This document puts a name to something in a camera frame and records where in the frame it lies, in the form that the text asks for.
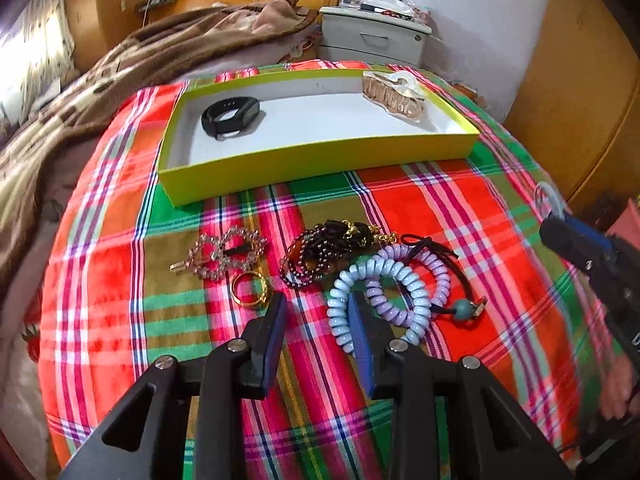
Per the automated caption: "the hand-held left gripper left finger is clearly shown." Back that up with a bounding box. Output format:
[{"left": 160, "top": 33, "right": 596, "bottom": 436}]
[{"left": 59, "top": 292, "right": 290, "bottom": 480}]

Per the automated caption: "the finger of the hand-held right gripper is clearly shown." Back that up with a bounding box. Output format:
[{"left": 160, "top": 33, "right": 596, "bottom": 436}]
[
  {"left": 550, "top": 214, "right": 616, "bottom": 255},
  {"left": 540, "top": 217, "right": 608, "bottom": 273}
]

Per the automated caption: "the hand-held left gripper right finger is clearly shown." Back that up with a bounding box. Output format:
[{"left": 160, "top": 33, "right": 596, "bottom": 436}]
[{"left": 347, "top": 292, "right": 576, "bottom": 480}]

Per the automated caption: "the gold ring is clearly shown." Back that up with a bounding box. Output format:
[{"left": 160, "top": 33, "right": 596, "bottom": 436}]
[{"left": 230, "top": 270, "right": 273, "bottom": 308}]

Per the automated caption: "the grey hair tie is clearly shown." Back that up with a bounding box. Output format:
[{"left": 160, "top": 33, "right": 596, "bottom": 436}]
[{"left": 534, "top": 182, "right": 568, "bottom": 221}]

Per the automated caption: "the blue spiral hair tie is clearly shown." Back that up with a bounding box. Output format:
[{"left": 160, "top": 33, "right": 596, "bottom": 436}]
[{"left": 326, "top": 255, "right": 431, "bottom": 356}]

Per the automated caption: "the dark bead bracelet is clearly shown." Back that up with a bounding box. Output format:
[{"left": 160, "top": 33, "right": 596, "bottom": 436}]
[{"left": 279, "top": 227, "right": 361, "bottom": 290}]

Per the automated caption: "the purple spiral hair tie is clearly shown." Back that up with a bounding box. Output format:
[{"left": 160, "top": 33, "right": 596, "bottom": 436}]
[{"left": 362, "top": 242, "right": 452, "bottom": 346}]

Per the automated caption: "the black tassel gold chain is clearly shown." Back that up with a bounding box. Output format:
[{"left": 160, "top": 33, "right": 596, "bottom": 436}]
[{"left": 322, "top": 219, "right": 398, "bottom": 256}]

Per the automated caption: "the black hair tie teal bead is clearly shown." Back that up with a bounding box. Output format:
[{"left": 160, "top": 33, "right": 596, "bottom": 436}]
[{"left": 400, "top": 232, "right": 488, "bottom": 321}]

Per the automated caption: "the crystal hair clip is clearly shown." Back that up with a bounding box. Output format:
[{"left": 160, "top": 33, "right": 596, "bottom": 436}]
[{"left": 170, "top": 227, "right": 268, "bottom": 281}]

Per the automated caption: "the yellow-green cardboard box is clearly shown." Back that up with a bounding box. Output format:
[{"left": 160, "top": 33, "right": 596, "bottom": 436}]
[{"left": 157, "top": 69, "right": 481, "bottom": 208}]

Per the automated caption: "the person's right forearm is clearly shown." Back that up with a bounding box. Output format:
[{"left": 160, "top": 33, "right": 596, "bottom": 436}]
[{"left": 575, "top": 410, "right": 640, "bottom": 480}]

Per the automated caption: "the person's right hand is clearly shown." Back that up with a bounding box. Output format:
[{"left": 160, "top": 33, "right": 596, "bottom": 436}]
[{"left": 599, "top": 354, "right": 640, "bottom": 422}]

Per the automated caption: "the pink object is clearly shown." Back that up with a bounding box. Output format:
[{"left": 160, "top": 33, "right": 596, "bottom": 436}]
[{"left": 615, "top": 197, "right": 640, "bottom": 241}]

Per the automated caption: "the large wooden wardrobe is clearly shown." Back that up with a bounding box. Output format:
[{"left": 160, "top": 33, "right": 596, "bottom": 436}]
[{"left": 502, "top": 0, "right": 640, "bottom": 221}]

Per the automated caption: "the black wristband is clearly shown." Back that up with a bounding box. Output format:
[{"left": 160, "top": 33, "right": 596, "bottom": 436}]
[{"left": 201, "top": 96, "right": 262, "bottom": 141}]

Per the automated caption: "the rose gold hair claw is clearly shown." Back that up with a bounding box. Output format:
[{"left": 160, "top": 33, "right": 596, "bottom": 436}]
[{"left": 361, "top": 71, "right": 428, "bottom": 122}]

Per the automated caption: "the grey nightstand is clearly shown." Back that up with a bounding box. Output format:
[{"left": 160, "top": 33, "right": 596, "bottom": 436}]
[{"left": 317, "top": 6, "right": 432, "bottom": 67}]

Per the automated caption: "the pile of small clutter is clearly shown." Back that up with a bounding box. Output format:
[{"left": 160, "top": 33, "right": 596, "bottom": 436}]
[{"left": 360, "top": 0, "right": 432, "bottom": 22}]

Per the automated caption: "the brown patterned blanket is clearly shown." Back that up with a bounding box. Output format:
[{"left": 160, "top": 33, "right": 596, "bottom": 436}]
[{"left": 0, "top": 0, "right": 321, "bottom": 291}]

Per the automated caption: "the patterned curtain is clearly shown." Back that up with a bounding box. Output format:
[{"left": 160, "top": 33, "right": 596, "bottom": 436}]
[{"left": 0, "top": 5, "right": 76, "bottom": 126}]

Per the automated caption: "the wooden cabinet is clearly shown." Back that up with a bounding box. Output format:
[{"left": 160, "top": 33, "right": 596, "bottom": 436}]
[{"left": 62, "top": 0, "right": 158, "bottom": 71}]

